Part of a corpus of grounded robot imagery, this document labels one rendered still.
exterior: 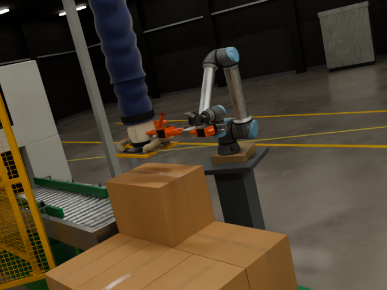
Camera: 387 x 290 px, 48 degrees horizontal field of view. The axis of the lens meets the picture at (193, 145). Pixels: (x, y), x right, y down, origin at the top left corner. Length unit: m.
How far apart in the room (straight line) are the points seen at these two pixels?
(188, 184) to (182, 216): 0.20
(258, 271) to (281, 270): 0.21
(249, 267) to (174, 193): 0.68
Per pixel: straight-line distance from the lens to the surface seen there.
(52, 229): 3.93
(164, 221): 2.74
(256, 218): 3.73
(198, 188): 2.88
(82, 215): 3.86
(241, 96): 3.32
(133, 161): 4.05
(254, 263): 2.44
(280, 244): 2.60
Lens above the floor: 1.72
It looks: 13 degrees down
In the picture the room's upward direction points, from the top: 13 degrees counter-clockwise
